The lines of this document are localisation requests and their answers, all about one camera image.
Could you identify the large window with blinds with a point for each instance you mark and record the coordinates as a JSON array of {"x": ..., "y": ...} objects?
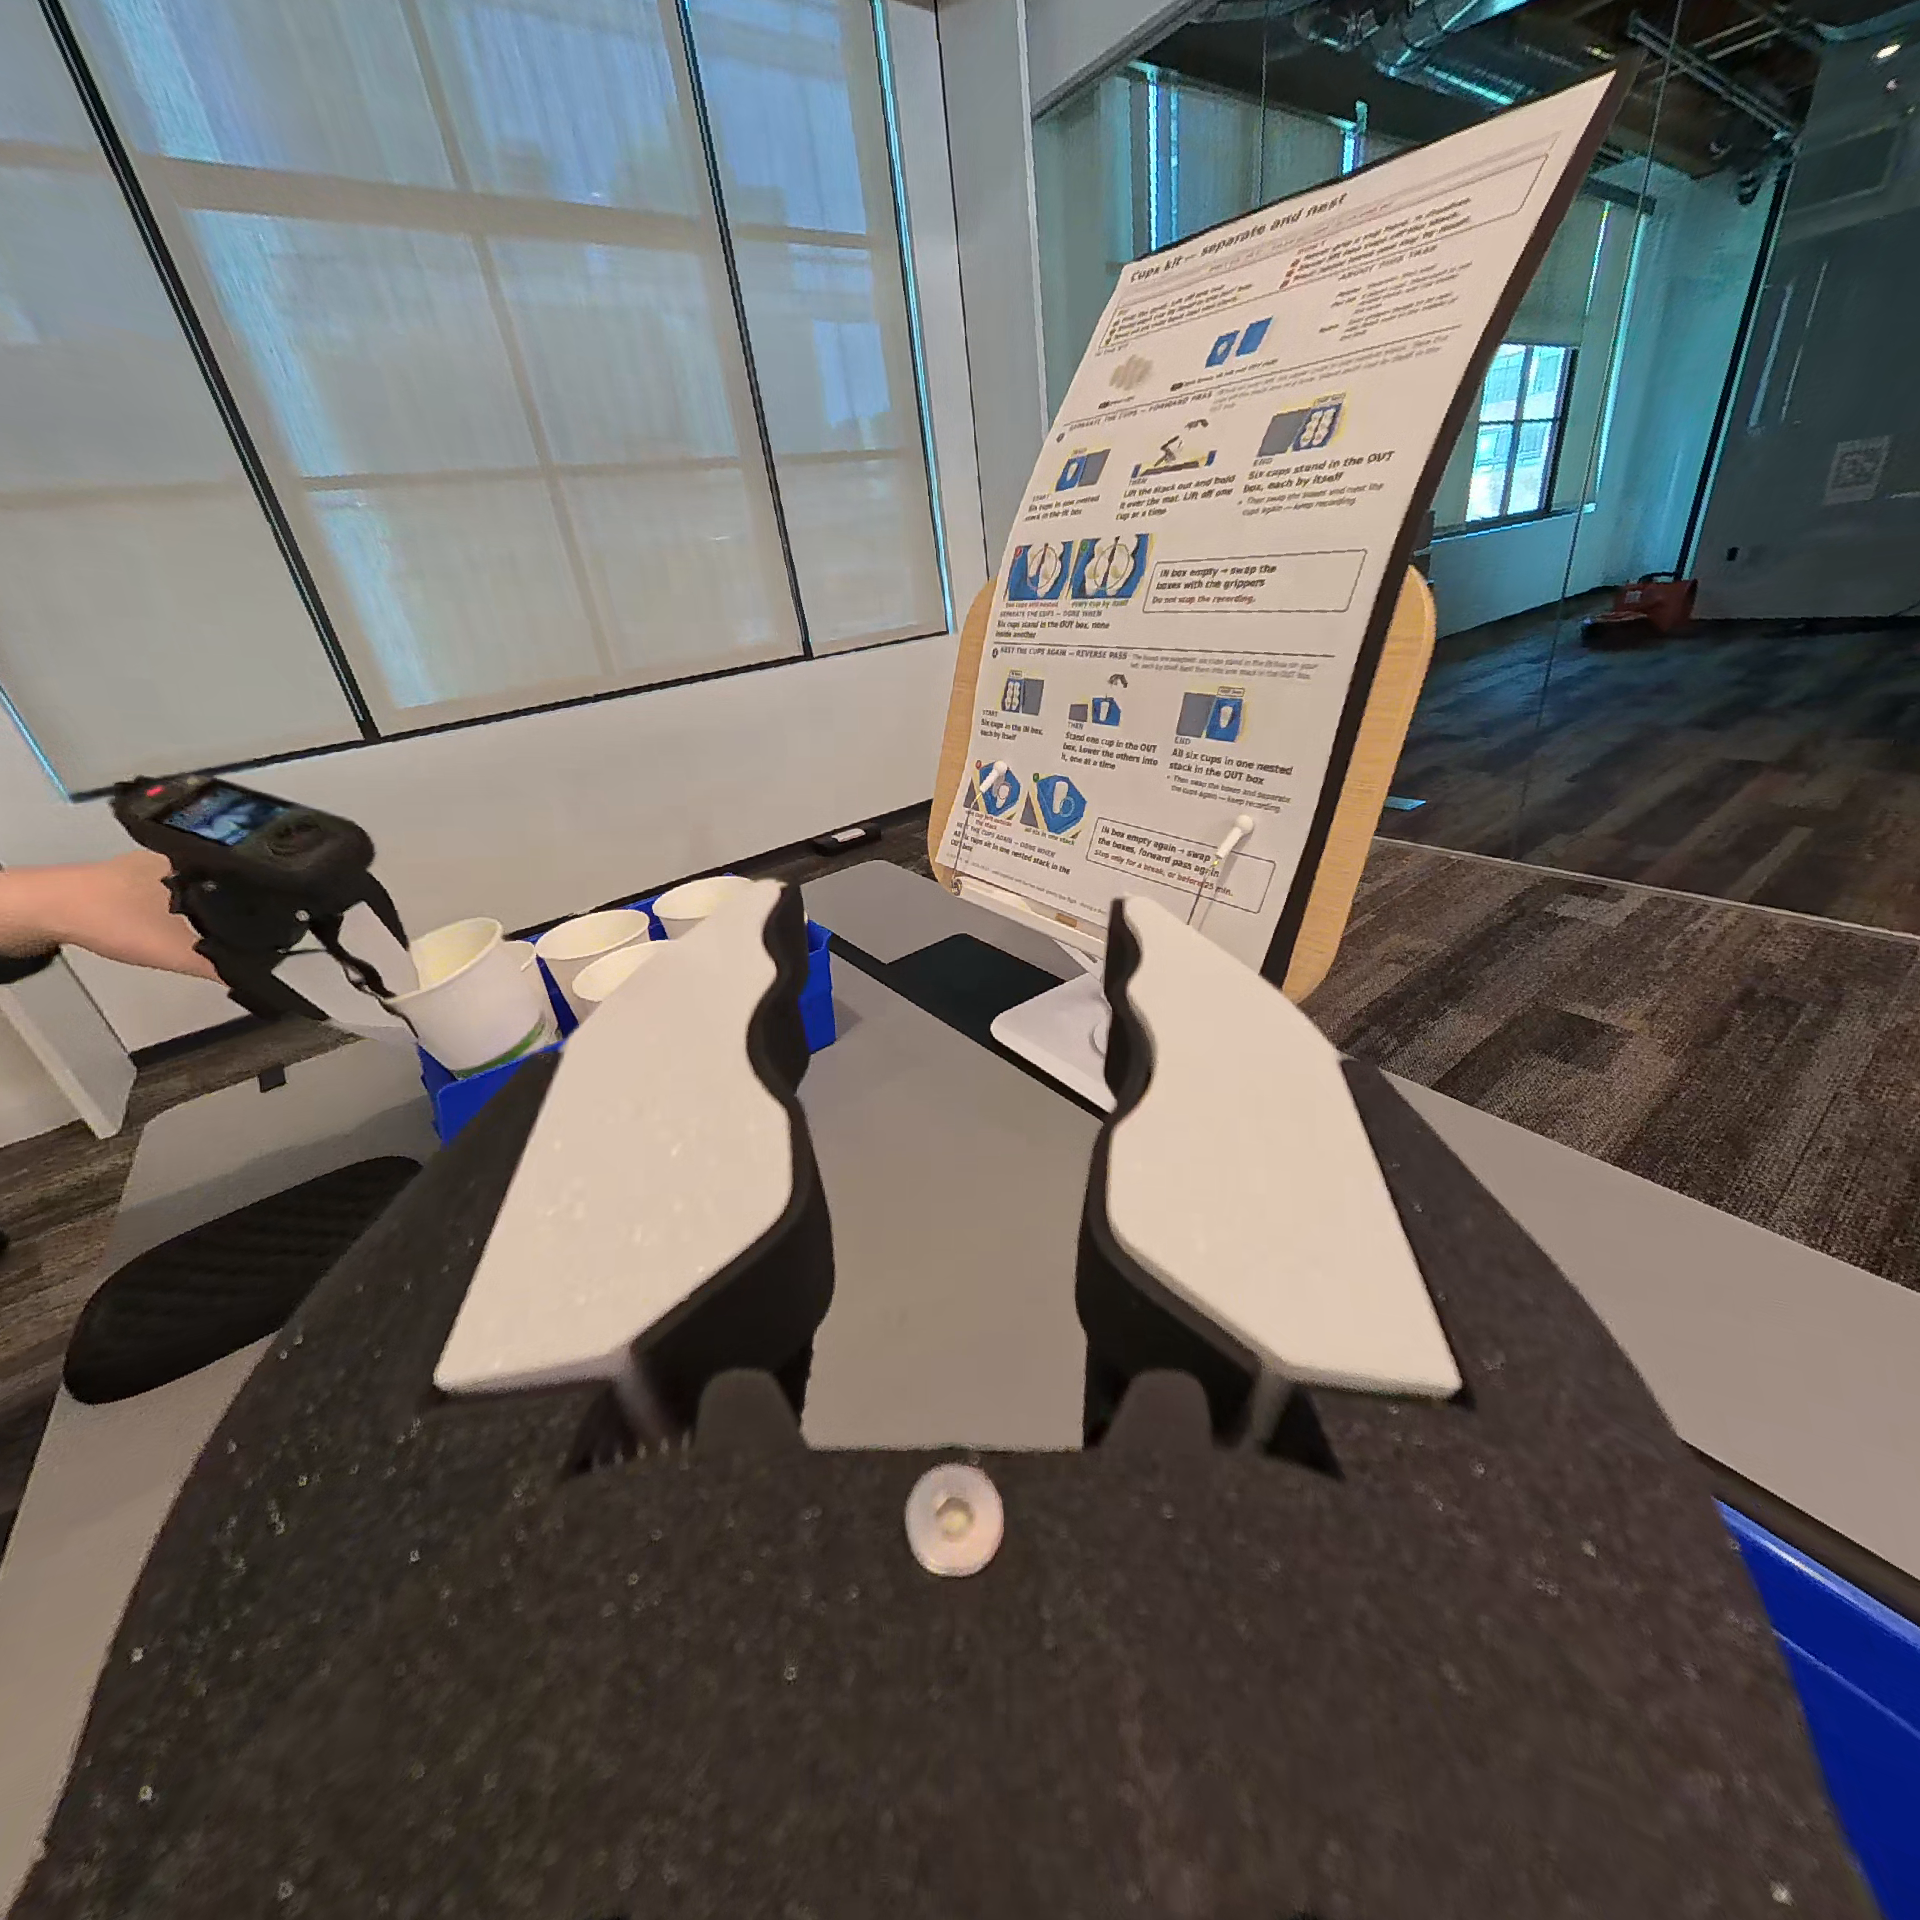
[{"x": 450, "y": 363}]

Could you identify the orange object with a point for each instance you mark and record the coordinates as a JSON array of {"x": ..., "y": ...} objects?
[{"x": 1644, "y": 612}]

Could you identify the small window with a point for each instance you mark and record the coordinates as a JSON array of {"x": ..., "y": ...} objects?
[{"x": 1516, "y": 436}]

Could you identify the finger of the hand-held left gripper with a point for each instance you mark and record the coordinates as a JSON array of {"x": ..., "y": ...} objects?
[{"x": 361, "y": 986}]

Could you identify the black flat mat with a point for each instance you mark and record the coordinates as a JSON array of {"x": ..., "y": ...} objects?
[{"x": 960, "y": 986}]

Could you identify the black wrist rest pad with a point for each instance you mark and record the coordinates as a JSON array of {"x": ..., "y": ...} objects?
[{"x": 211, "y": 1293}]

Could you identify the white mount plate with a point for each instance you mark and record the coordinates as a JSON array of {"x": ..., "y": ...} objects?
[{"x": 1052, "y": 1036}]

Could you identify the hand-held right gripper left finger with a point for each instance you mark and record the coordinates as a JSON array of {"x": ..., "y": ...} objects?
[{"x": 644, "y": 1200}]

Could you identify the blue plastic bin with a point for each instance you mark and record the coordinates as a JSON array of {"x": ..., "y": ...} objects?
[
  {"x": 481, "y": 1096},
  {"x": 1846, "y": 1740}
]

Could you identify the printed instruction sign board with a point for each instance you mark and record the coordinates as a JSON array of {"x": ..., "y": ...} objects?
[{"x": 1230, "y": 510}]

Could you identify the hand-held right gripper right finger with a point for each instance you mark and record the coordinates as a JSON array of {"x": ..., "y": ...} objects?
[{"x": 1276, "y": 1200}]

